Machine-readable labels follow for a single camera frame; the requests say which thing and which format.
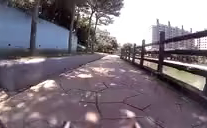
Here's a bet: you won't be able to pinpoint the reddish cracked stone path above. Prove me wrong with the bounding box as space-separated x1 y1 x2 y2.
0 54 207 128

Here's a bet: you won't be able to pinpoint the row of trees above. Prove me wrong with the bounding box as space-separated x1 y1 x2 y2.
4 0 125 56

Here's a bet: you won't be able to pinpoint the robot's own part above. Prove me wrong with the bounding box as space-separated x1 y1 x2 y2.
133 121 142 128
62 121 72 128

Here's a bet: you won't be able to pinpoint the tall pale buildings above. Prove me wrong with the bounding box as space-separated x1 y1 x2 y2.
151 18 207 51

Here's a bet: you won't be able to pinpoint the far canal bank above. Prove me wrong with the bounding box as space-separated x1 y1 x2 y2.
144 49 207 72

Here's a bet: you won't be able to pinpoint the green canal water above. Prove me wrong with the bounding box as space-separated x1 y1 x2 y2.
132 58 207 98

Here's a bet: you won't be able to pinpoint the wooden rail fence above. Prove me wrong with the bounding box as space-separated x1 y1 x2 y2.
120 8 207 101

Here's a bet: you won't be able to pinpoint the low concrete retaining wall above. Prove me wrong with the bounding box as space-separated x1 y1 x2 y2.
0 52 107 93

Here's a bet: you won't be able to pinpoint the blue wall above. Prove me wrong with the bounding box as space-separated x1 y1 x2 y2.
0 0 79 56

